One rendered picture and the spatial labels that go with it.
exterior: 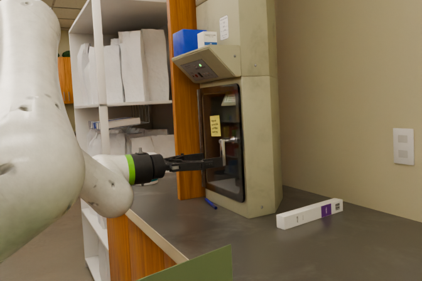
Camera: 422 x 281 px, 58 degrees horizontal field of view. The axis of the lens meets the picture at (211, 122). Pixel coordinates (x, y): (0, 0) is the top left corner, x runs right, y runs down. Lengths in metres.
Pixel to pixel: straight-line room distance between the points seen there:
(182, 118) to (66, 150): 1.14
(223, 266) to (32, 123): 0.24
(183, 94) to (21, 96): 1.10
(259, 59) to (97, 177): 0.66
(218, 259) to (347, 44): 1.21
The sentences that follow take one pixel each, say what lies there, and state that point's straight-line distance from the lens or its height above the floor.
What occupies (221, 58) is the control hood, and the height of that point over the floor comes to 1.47.
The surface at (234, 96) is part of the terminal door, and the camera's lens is 1.25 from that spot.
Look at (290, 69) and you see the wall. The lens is 1.72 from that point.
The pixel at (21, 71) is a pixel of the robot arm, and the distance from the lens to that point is 0.56.
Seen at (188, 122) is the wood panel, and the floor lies 1.25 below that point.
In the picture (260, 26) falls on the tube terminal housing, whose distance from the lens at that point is 1.30.
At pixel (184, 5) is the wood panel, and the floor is 1.73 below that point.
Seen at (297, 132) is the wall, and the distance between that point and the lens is 1.70.
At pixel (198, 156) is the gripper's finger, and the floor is 1.15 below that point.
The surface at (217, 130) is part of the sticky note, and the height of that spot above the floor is 1.23.
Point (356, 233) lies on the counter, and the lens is 1.18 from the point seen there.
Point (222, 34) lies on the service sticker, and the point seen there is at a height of 1.57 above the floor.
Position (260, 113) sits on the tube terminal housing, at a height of 1.29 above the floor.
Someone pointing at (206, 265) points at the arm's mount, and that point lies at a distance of 0.36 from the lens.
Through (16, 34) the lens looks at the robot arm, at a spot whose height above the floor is 1.45.
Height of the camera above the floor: 1.33
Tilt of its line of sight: 3 degrees down
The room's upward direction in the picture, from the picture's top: 3 degrees counter-clockwise
